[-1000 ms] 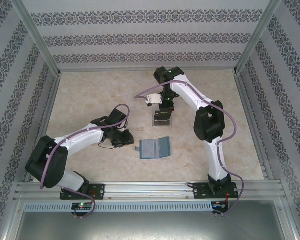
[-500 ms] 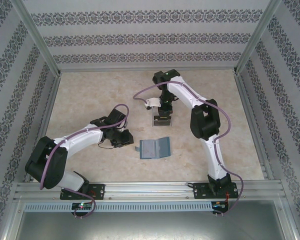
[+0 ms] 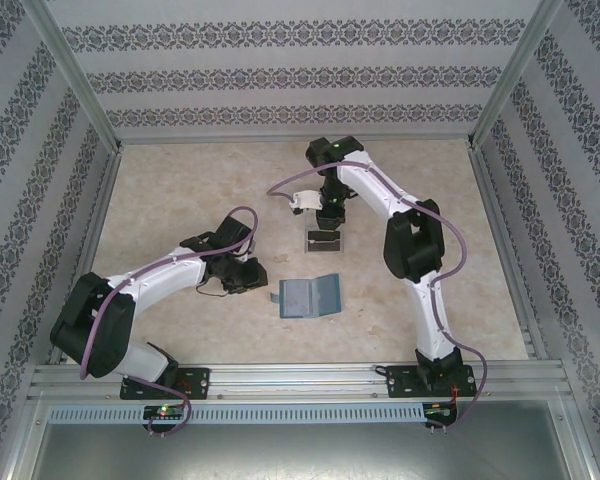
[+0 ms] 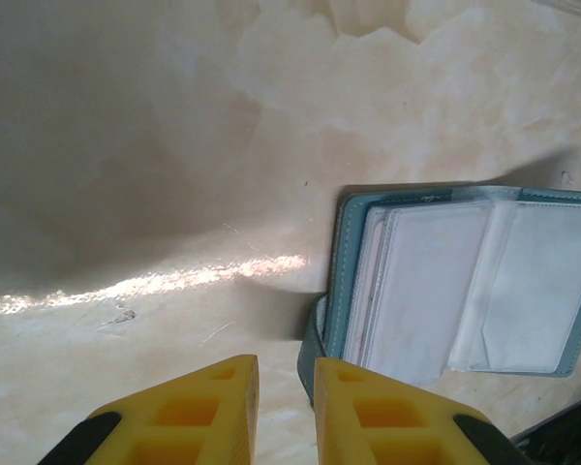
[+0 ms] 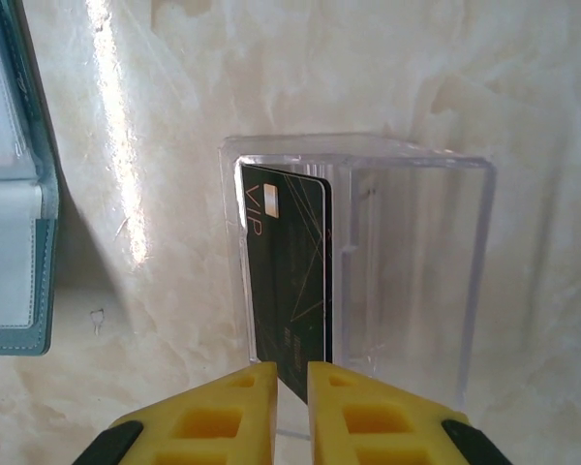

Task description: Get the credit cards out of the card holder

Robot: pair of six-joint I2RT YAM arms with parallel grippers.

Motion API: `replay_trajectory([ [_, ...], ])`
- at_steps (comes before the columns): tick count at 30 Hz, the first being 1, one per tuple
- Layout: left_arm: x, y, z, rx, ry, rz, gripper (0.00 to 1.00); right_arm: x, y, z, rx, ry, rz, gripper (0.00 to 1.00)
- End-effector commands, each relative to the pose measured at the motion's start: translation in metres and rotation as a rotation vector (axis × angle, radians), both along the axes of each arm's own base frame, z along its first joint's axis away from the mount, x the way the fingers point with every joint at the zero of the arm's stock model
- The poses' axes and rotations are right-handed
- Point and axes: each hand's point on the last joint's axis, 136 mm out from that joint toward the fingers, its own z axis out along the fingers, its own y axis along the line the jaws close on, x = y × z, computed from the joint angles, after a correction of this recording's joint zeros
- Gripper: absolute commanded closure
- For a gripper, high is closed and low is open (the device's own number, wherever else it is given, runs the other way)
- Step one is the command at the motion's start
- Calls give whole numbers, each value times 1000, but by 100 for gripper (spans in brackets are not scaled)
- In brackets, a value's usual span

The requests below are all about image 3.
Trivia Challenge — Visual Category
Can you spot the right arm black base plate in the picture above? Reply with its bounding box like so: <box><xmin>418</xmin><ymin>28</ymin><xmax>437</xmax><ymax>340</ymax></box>
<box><xmin>385</xmin><ymin>364</ymin><xmax>478</xmax><ymax>400</ymax></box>

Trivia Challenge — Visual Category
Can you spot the grey slotted cable duct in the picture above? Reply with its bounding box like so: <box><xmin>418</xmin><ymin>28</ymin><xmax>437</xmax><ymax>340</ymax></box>
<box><xmin>47</xmin><ymin>402</ymin><xmax>427</xmax><ymax>423</ymax></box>

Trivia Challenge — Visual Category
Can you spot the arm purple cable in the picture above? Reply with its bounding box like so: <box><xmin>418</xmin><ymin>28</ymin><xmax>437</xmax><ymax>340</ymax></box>
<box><xmin>268</xmin><ymin>159</ymin><xmax>494</xmax><ymax>430</ymax></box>
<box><xmin>78</xmin><ymin>207</ymin><xmax>259</xmax><ymax>437</ymax></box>

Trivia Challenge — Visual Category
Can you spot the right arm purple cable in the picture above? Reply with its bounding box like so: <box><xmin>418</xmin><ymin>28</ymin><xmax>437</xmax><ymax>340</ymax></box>
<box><xmin>268</xmin><ymin>159</ymin><xmax>494</xmax><ymax>430</ymax></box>

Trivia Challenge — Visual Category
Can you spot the aluminium mounting rail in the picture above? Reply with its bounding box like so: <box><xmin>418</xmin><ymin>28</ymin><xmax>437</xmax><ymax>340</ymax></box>
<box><xmin>28</xmin><ymin>363</ymin><xmax>567</xmax><ymax>402</ymax></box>

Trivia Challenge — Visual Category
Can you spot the aluminium side rail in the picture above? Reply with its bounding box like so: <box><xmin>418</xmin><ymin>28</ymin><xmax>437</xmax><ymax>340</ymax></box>
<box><xmin>467</xmin><ymin>144</ymin><xmax>550</xmax><ymax>361</ymax></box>
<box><xmin>47</xmin><ymin>147</ymin><xmax>126</xmax><ymax>365</ymax></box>

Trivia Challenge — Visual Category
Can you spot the aluminium frame post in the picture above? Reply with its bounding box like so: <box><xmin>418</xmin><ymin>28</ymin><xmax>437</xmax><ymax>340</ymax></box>
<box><xmin>465</xmin><ymin>0</ymin><xmax>567</xmax><ymax>151</ymax></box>
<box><xmin>19</xmin><ymin>0</ymin><xmax>125</xmax><ymax>154</ymax></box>

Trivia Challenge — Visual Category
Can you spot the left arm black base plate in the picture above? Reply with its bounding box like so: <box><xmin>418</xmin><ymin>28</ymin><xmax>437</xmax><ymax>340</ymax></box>
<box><xmin>121</xmin><ymin>367</ymin><xmax>212</xmax><ymax>401</ymax></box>

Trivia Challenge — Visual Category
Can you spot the blue card holder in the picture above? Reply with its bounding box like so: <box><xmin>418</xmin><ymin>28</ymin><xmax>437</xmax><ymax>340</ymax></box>
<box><xmin>269</xmin><ymin>272</ymin><xmax>344</xmax><ymax>321</ymax></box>

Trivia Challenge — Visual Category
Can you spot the thin black cable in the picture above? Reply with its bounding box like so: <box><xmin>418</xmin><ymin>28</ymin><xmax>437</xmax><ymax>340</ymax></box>
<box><xmin>194</xmin><ymin>279</ymin><xmax>231</xmax><ymax>299</ymax></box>

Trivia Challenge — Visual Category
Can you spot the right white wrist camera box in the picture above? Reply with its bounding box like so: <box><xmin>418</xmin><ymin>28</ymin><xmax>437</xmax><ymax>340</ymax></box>
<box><xmin>289</xmin><ymin>189</ymin><xmax>322</xmax><ymax>216</ymax></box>

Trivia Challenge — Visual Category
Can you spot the clear acrylic card stand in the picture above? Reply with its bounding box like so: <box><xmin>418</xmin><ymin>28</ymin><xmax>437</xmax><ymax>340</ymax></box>
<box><xmin>302</xmin><ymin>212</ymin><xmax>348</xmax><ymax>257</ymax></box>

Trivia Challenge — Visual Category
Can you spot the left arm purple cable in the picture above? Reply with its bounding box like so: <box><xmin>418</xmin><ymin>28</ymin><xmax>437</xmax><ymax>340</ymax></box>
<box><xmin>78</xmin><ymin>207</ymin><xmax>259</xmax><ymax>437</ymax></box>

